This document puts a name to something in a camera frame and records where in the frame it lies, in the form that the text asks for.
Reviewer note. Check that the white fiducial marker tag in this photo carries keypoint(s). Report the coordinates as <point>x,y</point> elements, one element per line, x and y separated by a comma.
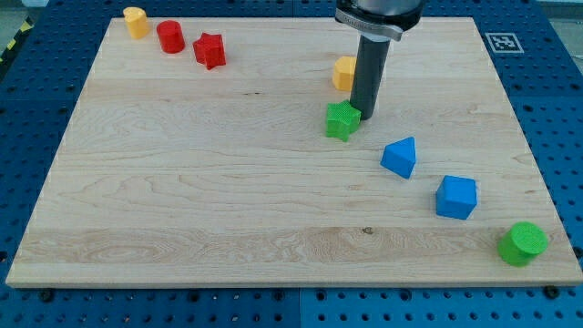
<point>504,43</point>

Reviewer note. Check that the green star block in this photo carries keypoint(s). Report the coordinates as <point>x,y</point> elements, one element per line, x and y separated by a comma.
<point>342,119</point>

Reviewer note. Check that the yellow heart block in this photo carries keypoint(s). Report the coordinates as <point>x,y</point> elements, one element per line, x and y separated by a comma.
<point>136,21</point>

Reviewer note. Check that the blue triangle block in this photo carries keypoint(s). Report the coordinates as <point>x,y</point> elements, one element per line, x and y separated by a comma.
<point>400,157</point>

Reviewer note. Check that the red star block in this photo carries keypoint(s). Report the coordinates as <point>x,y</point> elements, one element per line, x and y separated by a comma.
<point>209,50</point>

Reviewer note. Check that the red cylinder block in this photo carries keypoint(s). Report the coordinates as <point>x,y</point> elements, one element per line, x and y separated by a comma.
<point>170,36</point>

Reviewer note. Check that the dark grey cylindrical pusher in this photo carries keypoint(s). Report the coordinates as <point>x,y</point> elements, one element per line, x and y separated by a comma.
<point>370,61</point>

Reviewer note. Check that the blue cube block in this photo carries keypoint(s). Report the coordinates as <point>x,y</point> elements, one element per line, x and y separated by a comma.
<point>456,197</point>

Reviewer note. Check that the green cylinder block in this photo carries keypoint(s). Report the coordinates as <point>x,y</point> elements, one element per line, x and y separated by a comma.
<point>522,243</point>

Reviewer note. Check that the wooden board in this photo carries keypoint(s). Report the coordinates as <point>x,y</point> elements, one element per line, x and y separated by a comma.
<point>170,175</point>

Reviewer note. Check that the yellow hexagon block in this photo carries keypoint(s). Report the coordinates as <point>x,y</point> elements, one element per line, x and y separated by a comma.
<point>343,73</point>

